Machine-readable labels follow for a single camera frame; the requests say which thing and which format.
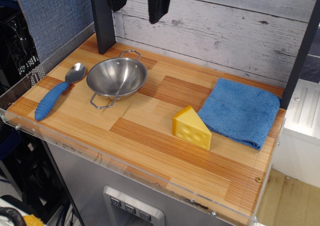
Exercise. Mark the small steel two-handled pan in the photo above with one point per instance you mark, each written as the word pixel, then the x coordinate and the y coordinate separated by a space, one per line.
pixel 117 78

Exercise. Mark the yellow toy cheese wedge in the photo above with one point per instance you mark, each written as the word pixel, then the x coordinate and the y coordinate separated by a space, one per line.
pixel 188 126

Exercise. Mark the black equipment rack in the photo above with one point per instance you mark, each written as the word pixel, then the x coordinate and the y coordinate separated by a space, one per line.
pixel 18 54

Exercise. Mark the clear acrylic table guard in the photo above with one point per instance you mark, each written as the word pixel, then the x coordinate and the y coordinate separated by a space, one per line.
pixel 134 137

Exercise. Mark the folded blue cloth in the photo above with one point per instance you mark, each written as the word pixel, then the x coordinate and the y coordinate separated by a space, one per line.
pixel 242 113

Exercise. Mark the grey metal cabinet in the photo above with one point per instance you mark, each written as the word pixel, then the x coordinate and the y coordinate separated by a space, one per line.
pixel 85 181

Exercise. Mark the silver control panel with buttons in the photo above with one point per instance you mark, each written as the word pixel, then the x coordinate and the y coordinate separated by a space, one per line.
pixel 122 208

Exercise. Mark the white metal block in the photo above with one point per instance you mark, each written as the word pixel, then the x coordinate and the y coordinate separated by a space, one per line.
pixel 298 152

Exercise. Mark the yellow and black object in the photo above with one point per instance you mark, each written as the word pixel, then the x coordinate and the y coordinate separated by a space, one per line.
pixel 13 217

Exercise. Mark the dark grey left post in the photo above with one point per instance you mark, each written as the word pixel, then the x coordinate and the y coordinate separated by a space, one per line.
pixel 104 25

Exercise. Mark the dark grey post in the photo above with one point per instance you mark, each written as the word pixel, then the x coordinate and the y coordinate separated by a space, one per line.
pixel 301 56
pixel 104 25

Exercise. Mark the blue handled metal spoon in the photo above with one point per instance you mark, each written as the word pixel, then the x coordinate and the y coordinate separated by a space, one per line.
pixel 76 73

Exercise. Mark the dark grey right post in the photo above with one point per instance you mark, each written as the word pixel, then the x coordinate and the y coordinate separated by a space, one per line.
pixel 301 56

